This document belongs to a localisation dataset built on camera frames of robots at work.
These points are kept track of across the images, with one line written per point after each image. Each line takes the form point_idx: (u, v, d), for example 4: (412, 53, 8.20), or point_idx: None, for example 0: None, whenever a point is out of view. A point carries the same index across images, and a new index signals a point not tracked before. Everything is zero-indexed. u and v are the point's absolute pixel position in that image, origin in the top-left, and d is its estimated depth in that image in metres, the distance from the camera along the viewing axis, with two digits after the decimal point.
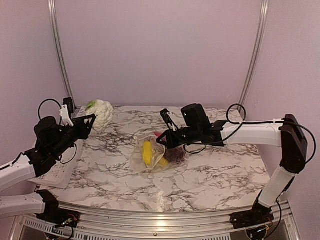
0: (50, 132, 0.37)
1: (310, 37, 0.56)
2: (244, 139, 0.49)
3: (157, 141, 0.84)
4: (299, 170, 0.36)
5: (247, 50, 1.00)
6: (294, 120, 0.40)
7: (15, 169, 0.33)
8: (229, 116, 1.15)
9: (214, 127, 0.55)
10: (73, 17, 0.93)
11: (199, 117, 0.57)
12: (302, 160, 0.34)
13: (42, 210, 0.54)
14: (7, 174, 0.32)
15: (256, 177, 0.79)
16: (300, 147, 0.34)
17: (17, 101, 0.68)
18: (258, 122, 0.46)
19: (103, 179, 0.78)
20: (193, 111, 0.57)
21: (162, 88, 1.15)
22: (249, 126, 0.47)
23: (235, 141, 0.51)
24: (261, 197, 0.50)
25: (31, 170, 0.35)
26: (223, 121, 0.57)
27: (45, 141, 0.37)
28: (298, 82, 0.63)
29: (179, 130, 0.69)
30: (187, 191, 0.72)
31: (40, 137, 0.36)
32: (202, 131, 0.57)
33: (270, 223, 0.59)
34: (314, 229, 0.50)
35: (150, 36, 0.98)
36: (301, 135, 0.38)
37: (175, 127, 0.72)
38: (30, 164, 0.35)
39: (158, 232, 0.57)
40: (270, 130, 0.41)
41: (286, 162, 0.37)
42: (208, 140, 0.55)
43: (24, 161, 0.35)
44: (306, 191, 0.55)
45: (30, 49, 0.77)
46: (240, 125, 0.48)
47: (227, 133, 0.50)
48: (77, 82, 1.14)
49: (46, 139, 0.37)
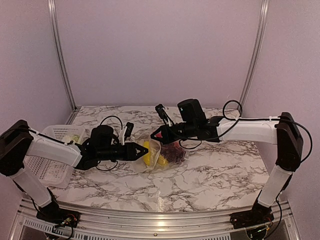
0: (101, 138, 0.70)
1: (311, 36, 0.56)
2: (239, 135, 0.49)
3: (151, 137, 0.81)
4: (294, 168, 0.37)
5: (247, 50, 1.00)
6: (290, 117, 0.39)
7: (68, 149, 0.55)
8: (229, 116, 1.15)
9: (210, 123, 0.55)
10: (73, 17, 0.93)
11: (196, 113, 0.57)
12: (297, 158, 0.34)
13: (41, 205, 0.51)
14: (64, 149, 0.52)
15: (256, 177, 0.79)
16: (297, 145, 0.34)
17: (16, 101, 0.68)
18: (254, 119, 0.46)
19: (103, 179, 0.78)
20: (189, 106, 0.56)
21: (162, 88, 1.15)
22: (245, 123, 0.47)
23: (229, 137, 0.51)
24: (261, 197, 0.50)
25: (75, 158, 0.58)
26: (219, 118, 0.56)
27: (96, 143, 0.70)
28: (297, 81, 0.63)
29: (174, 125, 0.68)
30: (187, 191, 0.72)
31: (95, 139, 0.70)
32: (198, 126, 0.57)
33: (270, 223, 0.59)
34: (314, 228, 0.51)
35: (150, 36, 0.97)
36: (296, 134, 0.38)
37: (171, 122, 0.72)
38: (79, 154, 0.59)
39: (158, 232, 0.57)
40: (265, 127, 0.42)
41: (282, 159, 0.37)
42: (203, 135, 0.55)
43: (74, 148, 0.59)
44: (306, 191, 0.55)
45: (30, 48, 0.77)
46: (236, 121, 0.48)
47: (223, 129, 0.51)
48: (77, 82, 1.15)
49: (97, 142, 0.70)
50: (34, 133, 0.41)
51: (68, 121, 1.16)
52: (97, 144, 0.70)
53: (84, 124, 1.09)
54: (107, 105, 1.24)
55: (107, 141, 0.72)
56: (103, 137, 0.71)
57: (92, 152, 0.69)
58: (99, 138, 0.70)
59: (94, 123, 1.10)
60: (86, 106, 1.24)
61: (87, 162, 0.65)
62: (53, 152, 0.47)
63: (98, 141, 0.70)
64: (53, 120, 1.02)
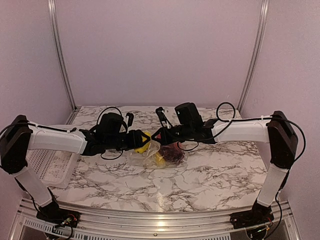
0: (112, 124, 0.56)
1: (311, 36, 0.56)
2: (232, 136, 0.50)
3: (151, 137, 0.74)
4: (288, 166, 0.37)
5: (247, 50, 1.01)
6: (281, 116, 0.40)
7: (71, 137, 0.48)
8: (221, 118, 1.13)
9: (206, 125, 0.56)
10: (74, 17, 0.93)
11: (192, 116, 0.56)
12: (290, 155, 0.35)
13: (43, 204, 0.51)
14: (66, 138, 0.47)
15: (256, 177, 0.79)
16: (290, 143, 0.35)
17: (17, 101, 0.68)
18: (245, 119, 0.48)
19: (103, 179, 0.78)
20: (185, 109, 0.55)
21: (162, 88, 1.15)
22: (238, 124, 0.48)
23: (224, 139, 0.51)
24: (260, 197, 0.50)
25: (81, 145, 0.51)
26: (215, 119, 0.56)
27: (105, 130, 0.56)
28: (297, 81, 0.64)
29: (172, 127, 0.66)
30: (187, 191, 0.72)
31: (104, 126, 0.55)
32: (194, 129, 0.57)
33: (270, 223, 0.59)
34: (314, 228, 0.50)
35: (150, 37, 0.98)
36: (290, 132, 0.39)
37: (169, 125, 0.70)
38: (84, 140, 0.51)
39: (158, 232, 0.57)
40: (257, 126, 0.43)
41: (275, 158, 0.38)
42: (200, 137, 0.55)
43: (79, 135, 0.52)
44: (306, 191, 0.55)
45: (30, 49, 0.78)
46: (229, 123, 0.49)
47: (217, 130, 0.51)
48: (77, 82, 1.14)
49: (107, 130, 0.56)
50: (34, 125, 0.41)
51: (68, 121, 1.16)
52: (106, 131, 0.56)
53: (84, 124, 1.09)
54: (107, 105, 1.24)
55: (117, 127, 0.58)
56: (115, 123, 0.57)
57: (99, 139, 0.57)
58: (110, 123, 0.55)
59: (94, 123, 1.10)
60: (86, 106, 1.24)
61: (94, 148, 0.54)
62: (56, 142, 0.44)
63: (109, 127, 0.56)
64: (53, 120, 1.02)
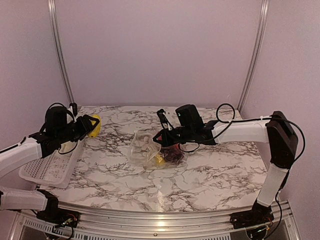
0: (61, 115, 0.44)
1: (310, 36, 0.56)
2: (233, 137, 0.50)
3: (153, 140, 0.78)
4: (288, 165, 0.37)
5: (247, 50, 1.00)
6: (281, 116, 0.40)
7: (24, 148, 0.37)
8: (221, 118, 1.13)
9: (206, 126, 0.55)
10: (74, 17, 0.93)
11: (193, 118, 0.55)
12: (290, 155, 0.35)
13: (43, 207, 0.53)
14: (20, 151, 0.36)
15: (256, 177, 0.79)
16: (289, 143, 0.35)
17: (17, 101, 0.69)
18: (246, 120, 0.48)
19: (103, 179, 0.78)
20: (186, 111, 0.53)
21: (162, 87, 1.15)
22: (238, 125, 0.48)
23: (225, 139, 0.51)
24: (259, 197, 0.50)
25: (38, 149, 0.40)
26: (215, 119, 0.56)
27: (56, 124, 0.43)
28: (297, 82, 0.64)
29: (174, 128, 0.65)
30: (187, 191, 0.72)
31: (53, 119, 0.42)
32: (195, 130, 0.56)
33: (270, 223, 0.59)
34: (314, 228, 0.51)
35: (150, 37, 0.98)
36: (290, 131, 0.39)
37: (170, 126, 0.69)
38: (37, 143, 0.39)
39: (158, 232, 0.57)
40: (258, 126, 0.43)
41: (275, 157, 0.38)
42: (200, 138, 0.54)
43: (31, 141, 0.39)
44: (306, 191, 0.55)
45: (30, 49, 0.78)
46: (230, 123, 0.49)
47: (217, 131, 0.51)
48: (77, 82, 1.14)
49: (57, 123, 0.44)
50: None
51: None
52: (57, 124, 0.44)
53: None
54: (108, 105, 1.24)
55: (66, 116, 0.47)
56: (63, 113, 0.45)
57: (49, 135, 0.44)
58: (60, 115, 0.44)
59: None
60: (86, 106, 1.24)
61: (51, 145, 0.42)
62: (14, 161, 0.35)
63: (59, 119, 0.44)
64: None
